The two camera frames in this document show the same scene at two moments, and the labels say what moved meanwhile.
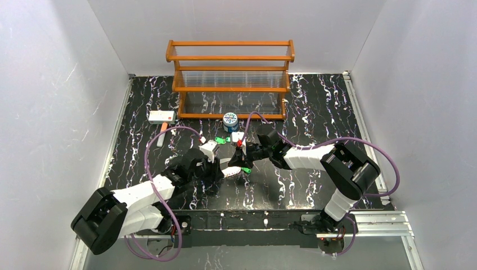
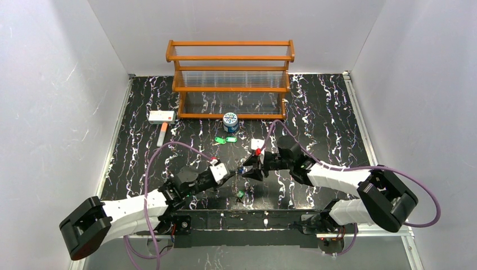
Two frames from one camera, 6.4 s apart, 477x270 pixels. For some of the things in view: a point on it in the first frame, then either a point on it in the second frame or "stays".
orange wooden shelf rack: x=213 y=78 stays
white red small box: x=162 y=116 stays
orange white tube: x=161 y=138 stays
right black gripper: x=245 y=156 → x=263 y=165
